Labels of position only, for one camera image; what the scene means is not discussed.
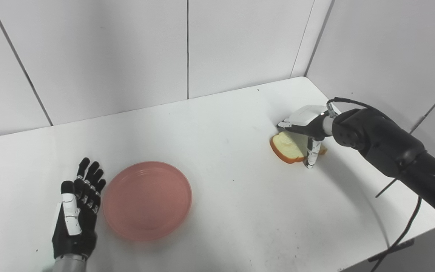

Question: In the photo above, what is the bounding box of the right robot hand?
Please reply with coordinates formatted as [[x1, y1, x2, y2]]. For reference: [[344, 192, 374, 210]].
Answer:
[[277, 105, 333, 169]]

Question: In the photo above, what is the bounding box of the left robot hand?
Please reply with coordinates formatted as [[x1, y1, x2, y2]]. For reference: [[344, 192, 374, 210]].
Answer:
[[51, 157, 107, 260]]

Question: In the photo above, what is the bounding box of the pink round plate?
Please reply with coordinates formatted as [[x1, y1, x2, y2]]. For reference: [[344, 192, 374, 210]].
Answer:
[[103, 161, 193, 241]]

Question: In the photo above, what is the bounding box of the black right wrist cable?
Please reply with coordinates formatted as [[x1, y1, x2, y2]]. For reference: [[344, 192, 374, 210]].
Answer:
[[326, 97, 423, 272]]

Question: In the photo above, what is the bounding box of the slice of white bread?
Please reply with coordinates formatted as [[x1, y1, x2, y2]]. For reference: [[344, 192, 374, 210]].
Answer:
[[270, 131, 328, 164]]

